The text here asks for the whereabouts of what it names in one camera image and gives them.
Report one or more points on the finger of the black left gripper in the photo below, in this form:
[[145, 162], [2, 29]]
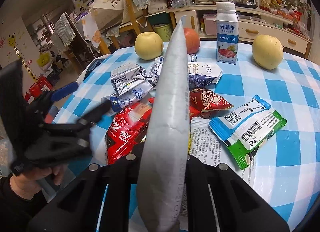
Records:
[[94, 116]]

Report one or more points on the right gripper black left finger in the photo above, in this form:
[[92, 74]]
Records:
[[96, 200]]

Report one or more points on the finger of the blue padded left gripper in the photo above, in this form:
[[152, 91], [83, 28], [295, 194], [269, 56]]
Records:
[[68, 89]]

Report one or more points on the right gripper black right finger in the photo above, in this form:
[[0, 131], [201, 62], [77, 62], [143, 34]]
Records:
[[219, 200]]

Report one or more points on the red snack bag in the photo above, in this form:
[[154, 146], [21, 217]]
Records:
[[127, 129]]

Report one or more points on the silver foil snack bag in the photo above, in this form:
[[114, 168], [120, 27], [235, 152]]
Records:
[[130, 85]]

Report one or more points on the blue green white packet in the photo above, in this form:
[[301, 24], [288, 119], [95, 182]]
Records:
[[247, 128]]

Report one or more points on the grey white plastic wrapper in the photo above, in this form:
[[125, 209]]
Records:
[[162, 166]]

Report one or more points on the green trash bin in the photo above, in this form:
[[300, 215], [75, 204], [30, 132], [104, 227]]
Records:
[[164, 31]]

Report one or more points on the person's left hand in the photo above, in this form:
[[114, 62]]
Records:
[[26, 186]]

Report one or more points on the white printed paper wrapper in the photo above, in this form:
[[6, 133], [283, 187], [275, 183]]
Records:
[[206, 146]]

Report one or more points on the blue checked tablecloth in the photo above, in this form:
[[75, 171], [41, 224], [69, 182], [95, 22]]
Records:
[[285, 170]]

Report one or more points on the yellow apple left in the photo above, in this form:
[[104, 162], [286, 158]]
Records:
[[148, 45]]

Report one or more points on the yellow apple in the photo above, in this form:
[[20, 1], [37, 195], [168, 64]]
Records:
[[148, 45], [267, 51]]

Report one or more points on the wooden chair with tote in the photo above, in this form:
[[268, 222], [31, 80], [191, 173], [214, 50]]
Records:
[[114, 17]]

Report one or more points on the small red candy wrapper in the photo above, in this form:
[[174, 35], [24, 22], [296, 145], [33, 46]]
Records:
[[207, 102]]

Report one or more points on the blue white crumpled bag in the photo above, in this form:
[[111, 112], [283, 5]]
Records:
[[201, 74]]

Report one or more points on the red apple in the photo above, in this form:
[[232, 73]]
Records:
[[192, 41]]

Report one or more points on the pink storage box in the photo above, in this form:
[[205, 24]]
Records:
[[210, 24]]

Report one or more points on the yellow apple right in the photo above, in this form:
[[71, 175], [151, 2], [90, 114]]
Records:
[[267, 51]]

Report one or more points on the white yogurt drink bottle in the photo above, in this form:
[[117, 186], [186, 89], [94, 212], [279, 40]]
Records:
[[227, 28]]

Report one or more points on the cream TV cabinet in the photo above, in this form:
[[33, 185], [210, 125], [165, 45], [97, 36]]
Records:
[[252, 22]]

